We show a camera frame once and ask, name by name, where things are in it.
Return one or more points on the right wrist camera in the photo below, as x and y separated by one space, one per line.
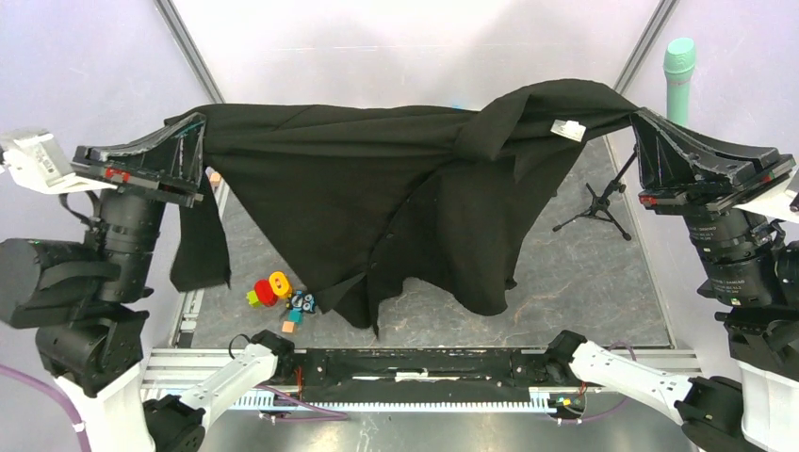
772 196

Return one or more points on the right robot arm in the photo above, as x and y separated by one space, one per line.
750 268

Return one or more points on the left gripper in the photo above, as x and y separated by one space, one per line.
160 163

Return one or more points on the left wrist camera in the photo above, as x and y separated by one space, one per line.
36 161

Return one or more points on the black tripod microphone stand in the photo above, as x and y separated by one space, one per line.
599 208

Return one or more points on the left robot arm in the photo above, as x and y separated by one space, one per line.
77 296

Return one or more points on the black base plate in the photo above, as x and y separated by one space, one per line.
420 375

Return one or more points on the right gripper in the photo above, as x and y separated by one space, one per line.
662 166

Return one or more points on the colourful toy pile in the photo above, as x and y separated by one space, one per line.
278 290

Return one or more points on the black shirt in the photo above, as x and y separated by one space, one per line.
358 200

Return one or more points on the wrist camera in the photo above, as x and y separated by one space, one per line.
772 196
36 161

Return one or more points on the white toothed rail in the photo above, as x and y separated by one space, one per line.
265 401

